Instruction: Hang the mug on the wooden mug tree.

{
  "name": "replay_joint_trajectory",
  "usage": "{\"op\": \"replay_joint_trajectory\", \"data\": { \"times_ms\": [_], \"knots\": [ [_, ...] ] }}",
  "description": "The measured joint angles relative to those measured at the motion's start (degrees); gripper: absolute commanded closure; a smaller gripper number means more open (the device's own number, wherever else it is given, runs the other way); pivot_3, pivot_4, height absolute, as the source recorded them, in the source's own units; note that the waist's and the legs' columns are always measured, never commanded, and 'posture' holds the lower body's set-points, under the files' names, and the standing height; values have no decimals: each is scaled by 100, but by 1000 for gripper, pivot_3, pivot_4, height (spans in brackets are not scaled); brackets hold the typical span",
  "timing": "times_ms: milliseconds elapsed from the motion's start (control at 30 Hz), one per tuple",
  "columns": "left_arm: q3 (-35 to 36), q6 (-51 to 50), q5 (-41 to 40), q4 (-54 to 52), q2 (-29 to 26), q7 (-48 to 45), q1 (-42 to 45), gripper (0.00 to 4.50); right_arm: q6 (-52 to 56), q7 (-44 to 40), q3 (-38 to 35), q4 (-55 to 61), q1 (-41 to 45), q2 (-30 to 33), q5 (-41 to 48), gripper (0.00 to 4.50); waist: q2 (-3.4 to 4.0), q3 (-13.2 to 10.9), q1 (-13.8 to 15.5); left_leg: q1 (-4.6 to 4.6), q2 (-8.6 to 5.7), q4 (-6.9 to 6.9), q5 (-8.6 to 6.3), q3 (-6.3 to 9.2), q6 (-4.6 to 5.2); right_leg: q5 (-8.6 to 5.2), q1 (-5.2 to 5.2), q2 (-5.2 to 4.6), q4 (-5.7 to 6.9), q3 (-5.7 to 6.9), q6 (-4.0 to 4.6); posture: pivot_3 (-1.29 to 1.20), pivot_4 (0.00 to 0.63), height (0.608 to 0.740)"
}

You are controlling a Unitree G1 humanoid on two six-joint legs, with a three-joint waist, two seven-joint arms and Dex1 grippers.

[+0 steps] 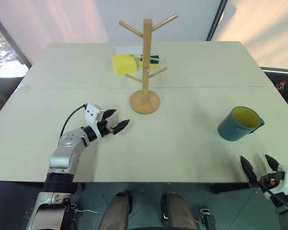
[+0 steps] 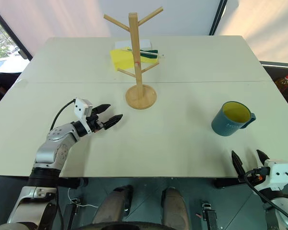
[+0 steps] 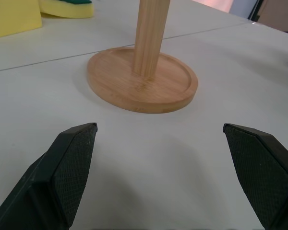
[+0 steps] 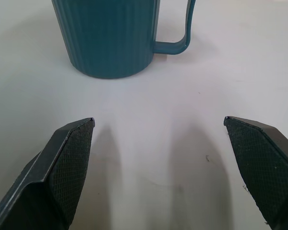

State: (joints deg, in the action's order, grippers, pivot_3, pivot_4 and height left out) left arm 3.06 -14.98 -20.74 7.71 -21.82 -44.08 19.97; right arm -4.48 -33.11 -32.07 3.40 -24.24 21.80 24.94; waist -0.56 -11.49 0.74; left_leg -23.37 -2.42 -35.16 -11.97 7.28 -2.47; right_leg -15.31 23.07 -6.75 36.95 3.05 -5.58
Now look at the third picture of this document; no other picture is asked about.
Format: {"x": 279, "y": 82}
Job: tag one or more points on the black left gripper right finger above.
{"x": 261, "y": 172}

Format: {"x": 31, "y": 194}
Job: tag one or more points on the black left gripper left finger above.
{"x": 57, "y": 177}

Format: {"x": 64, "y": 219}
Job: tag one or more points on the wooden paper towel holder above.
{"x": 146, "y": 72}

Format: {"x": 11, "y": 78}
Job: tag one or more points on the dark furniture leg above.
{"x": 254, "y": 9}

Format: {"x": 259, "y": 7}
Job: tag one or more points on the yellow foam block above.
{"x": 12, "y": 16}

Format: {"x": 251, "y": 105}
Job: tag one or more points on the yellow green scrub sponge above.
{"x": 67, "y": 8}

